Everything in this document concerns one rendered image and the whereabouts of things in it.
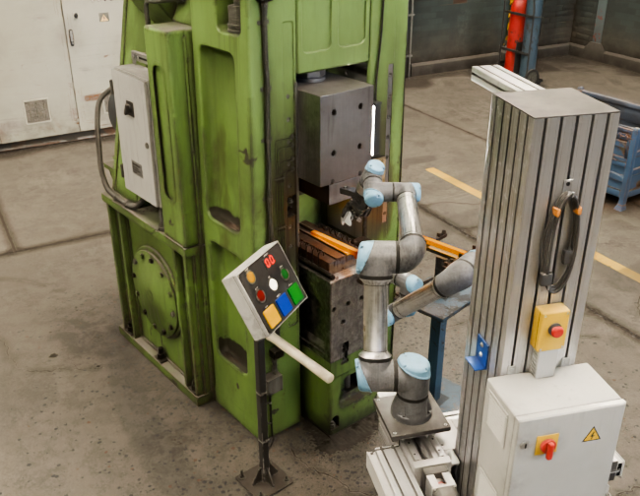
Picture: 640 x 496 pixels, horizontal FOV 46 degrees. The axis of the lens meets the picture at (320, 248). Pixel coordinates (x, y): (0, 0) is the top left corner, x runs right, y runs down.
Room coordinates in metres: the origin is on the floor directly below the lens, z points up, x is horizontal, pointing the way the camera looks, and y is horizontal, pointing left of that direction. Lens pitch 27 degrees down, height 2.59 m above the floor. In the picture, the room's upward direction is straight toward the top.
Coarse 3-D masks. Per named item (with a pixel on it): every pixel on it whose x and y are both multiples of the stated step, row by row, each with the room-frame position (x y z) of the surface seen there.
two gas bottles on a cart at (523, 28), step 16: (528, 0) 10.06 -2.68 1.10; (512, 16) 10.25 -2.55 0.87; (528, 16) 9.97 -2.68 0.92; (512, 32) 10.22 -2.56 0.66; (528, 32) 10.00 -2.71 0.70; (512, 48) 10.21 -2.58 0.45; (528, 48) 9.99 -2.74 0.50; (496, 64) 10.39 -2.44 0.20; (512, 64) 10.20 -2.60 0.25; (528, 64) 9.89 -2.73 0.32; (528, 80) 9.87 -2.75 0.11
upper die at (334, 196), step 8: (360, 176) 3.16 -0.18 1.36; (304, 184) 3.18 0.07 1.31; (312, 184) 3.13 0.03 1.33; (336, 184) 3.07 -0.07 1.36; (344, 184) 3.10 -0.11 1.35; (352, 184) 3.13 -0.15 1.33; (304, 192) 3.18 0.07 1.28; (312, 192) 3.13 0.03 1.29; (320, 192) 3.09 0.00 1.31; (328, 192) 3.05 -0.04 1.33; (336, 192) 3.07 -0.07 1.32; (320, 200) 3.09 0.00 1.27; (328, 200) 3.05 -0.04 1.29; (336, 200) 3.07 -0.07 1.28
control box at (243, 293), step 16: (256, 256) 2.70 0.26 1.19; (272, 256) 2.74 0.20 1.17; (240, 272) 2.56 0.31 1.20; (256, 272) 2.62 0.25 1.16; (272, 272) 2.69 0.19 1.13; (288, 272) 2.77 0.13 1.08; (240, 288) 2.52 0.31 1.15; (256, 288) 2.57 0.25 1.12; (240, 304) 2.52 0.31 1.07; (256, 304) 2.52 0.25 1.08; (256, 320) 2.49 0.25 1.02; (256, 336) 2.49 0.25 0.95
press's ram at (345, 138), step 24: (312, 96) 3.05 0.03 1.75; (336, 96) 3.07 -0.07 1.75; (360, 96) 3.15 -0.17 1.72; (312, 120) 3.05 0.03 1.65; (336, 120) 3.07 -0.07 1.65; (360, 120) 3.16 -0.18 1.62; (312, 144) 3.05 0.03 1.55; (336, 144) 3.07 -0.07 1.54; (360, 144) 3.16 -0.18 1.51; (312, 168) 3.05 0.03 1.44; (336, 168) 3.07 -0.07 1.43; (360, 168) 3.16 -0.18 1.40
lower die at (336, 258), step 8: (304, 224) 3.42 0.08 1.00; (312, 224) 3.43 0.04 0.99; (304, 232) 3.34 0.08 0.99; (328, 232) 3.34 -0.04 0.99; (304, 240) 3.26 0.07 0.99; (312, 240) 3.26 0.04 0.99; (320, 240) 3.24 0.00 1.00; (344, 240) 3.25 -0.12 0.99; (304, 248) 3.19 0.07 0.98; (312, 248) 3.19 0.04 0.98; (320, 248) 3.17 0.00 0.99; (328, 248) 3.17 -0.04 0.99; (336, 248) 3.15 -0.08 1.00; (304, 256) 3.18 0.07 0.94; (320, 256) 3.11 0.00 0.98; (328, 256) 3.11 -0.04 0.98; (336, 256) 3.09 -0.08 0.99; (344, 256) 3.10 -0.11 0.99; (352, 256) 3.14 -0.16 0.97; (320, 264) 3.09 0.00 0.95; (328, 264) 3.04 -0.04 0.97; (336, 264) 3.07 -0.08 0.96; (344, 264) 3.10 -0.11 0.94; (352, 264) 3.14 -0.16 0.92; (336, 272) 3.07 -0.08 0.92
